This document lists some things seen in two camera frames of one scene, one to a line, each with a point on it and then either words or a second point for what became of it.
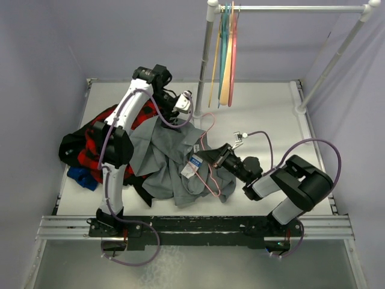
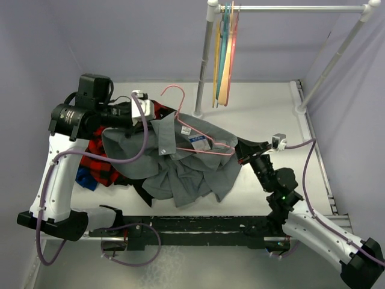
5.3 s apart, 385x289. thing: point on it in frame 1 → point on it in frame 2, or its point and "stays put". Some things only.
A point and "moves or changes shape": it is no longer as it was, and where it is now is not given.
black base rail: [271, 232] stays put
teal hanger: [225, 31] stays put
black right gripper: [214, 156] → [245, 149]
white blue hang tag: [188, 171] → [200, 142]
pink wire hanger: [208, 129] → [218, 144]
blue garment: [83, 175] stays put
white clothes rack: [213, 8] stays put
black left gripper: [171, 112] → [130, 125]
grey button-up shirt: [165, 157] moves or changes shape
